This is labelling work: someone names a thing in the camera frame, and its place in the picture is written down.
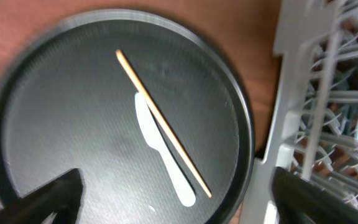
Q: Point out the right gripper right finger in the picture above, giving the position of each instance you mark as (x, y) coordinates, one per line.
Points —
(297, 201)

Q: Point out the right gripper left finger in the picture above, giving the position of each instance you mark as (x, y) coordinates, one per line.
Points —
(61, 196)

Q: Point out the white plastic spoon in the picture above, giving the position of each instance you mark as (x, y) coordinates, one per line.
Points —
(154, 139)

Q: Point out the grey dishwasher rack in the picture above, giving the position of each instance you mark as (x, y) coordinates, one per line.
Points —
(314, 123)

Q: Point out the round black serving tray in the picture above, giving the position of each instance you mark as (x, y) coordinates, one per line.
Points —
(66, 103)

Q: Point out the wooden chopstick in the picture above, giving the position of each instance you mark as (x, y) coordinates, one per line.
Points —
(162, 121)

